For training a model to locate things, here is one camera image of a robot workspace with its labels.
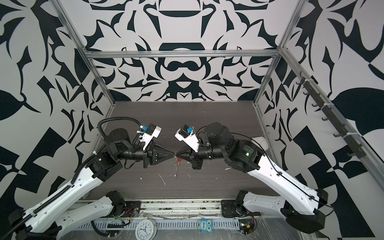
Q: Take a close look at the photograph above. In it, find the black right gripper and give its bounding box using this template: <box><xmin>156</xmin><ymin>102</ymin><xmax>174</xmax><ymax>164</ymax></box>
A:
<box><xmin>176</xmin><ymin>141</ymin><xmax>231</xmax><ymax>169</ymax></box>

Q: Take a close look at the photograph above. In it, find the silver keyring chain with keys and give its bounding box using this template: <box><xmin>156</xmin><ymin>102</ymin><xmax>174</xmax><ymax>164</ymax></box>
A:
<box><xmin>172</xmin><ymin>154</ymin><xmax>182</xmax><ymax>178</ymax></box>

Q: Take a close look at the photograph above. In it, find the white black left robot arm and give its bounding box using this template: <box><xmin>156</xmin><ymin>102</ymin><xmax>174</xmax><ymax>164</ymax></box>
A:
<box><xmin>1</xmin><ymin>124</ymin><xmax>174</xmax><ymax>240</ymax></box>

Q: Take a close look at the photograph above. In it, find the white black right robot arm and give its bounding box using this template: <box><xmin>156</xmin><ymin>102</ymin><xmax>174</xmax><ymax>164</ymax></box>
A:
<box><xmin>175</xmin><ymin>122</ymin><xmax>329</xmax><ymax>234</ymax></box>

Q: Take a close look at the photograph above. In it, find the blue owl figure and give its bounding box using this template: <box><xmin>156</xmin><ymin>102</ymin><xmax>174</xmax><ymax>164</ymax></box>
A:
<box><xmin>198</xmin><ymin>218</ymin><xmax>213</xmax><ymax>233</ymax></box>

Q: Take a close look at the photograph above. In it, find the white square clock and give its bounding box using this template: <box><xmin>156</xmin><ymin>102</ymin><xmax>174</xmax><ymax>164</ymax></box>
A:
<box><xmin>253</xmin><ymin>137</ymin><xmax>269</xmax><ymax>150</ymax></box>

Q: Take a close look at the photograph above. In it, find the round white analog clock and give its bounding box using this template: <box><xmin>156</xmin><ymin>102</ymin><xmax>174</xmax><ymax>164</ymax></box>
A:
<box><xmin>135</xmin><ymin>219</ymin><xmax>158</xmax><ymax>240</ymax></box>

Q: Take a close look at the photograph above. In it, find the small electronics board left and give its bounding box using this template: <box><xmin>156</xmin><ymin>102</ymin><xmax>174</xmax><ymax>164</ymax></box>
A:
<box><xmin>107</xmin><ymin>216</ymin><xmax>131</xmax><ymax>229</ymax></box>

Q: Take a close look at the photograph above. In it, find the small electronics board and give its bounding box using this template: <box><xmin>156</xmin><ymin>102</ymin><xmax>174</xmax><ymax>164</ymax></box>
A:
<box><xmin>239</xmin><ymin>216</ymin><xmax>258</xmax><ymax>236</ymax></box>
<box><xmin>107</xmin><ymin>216</ymin><xmax>131</xmax><ymax>229</ymax></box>

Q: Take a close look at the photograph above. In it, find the small electronics board right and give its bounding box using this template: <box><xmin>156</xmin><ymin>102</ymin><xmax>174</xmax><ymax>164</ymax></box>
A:
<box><xmin>239</xmin><ymin>216</ymin><xmax>258</xmax><ymax>236</ymax></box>

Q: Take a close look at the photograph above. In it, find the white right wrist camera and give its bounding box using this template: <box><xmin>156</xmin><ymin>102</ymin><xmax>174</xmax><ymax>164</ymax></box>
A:
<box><xmin>175</xmin><ymin>125</ymin><xmax>200</xmax><ymax>153</ymax></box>

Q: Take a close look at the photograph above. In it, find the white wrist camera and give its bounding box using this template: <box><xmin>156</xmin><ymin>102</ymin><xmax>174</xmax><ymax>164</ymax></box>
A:
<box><xmin>175</xmin><ymin>125</ymin><xmax>200</xmax><ymax>153</ymax></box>
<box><xmin>137</xmin><ymin>124</ymin><xmax>162</xmax><ymax>151</ymax></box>

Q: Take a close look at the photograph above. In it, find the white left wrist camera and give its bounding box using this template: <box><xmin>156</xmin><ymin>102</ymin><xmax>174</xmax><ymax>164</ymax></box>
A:
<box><xmin>137</xmin><ymin>124</ymin><xmax>162</xmax><ymax>151</ymax></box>

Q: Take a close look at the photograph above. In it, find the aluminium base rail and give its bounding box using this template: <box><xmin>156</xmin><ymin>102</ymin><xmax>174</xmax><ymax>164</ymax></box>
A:
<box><xmin>68</xmin><ymin>197</ymin><xmax>286</xmax><ymax>218</ymax></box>

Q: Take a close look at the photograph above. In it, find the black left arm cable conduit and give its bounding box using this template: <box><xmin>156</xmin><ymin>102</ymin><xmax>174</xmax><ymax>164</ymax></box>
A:
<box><xmin>0</xmin><ymin>116</ymin><xmax>143</xmax><ymax>239</ymax></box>

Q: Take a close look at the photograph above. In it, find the white slotted cable duct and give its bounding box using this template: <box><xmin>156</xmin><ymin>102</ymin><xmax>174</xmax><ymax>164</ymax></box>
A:
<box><xmin>94</xmin><ymin>219</ymin><xmax>239</xmax><ymax>231</ymax></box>

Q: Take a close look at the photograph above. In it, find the black wall hook rail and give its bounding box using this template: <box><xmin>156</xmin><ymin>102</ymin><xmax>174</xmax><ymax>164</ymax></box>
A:
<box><xmin>297</xmin><ymin>72</ymin><xmax>367</xmax><ymax>159</ymax></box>

